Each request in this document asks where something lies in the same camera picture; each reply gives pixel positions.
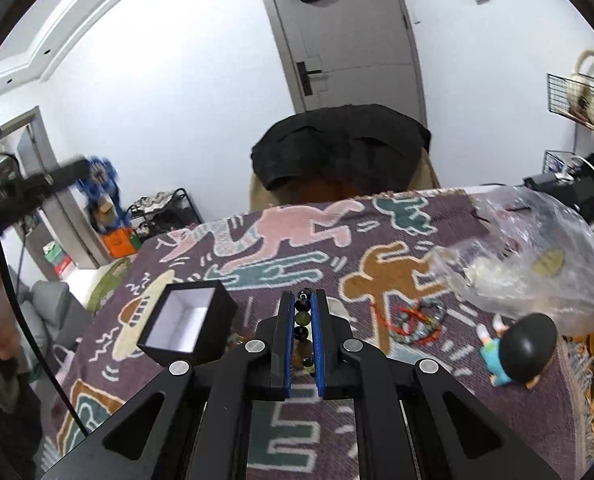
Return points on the black metal rack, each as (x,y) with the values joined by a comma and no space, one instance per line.
(164,215)

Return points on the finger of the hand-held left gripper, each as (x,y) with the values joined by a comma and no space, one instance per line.
(52,179)

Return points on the printed purple blanket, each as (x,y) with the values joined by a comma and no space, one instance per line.
(427,410)

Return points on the red and green box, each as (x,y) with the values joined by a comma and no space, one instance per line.
(57,257)

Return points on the grey sofa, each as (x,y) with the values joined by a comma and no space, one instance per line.
(47,310)

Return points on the clear plastic bag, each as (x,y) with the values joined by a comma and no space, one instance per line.
(552,240)

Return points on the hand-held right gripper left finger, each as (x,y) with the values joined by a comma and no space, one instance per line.
(286,350)

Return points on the black jewelry box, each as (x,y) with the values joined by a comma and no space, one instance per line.
(216,330)

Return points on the blue toy robot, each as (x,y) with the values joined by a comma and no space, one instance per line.
(102,190)

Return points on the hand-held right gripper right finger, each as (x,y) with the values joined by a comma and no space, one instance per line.
(319,350)

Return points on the black cloth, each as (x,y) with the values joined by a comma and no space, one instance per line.
(337,145)

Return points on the tan chair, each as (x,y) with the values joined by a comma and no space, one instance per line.
(429,175)

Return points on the black device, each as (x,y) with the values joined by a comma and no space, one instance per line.
(584,195)

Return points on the grey door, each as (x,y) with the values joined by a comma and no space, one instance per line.
(347,30)

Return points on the orange box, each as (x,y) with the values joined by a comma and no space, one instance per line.
(119,242)

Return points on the black-haired doll figure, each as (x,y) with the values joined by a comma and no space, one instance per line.
(527,345)

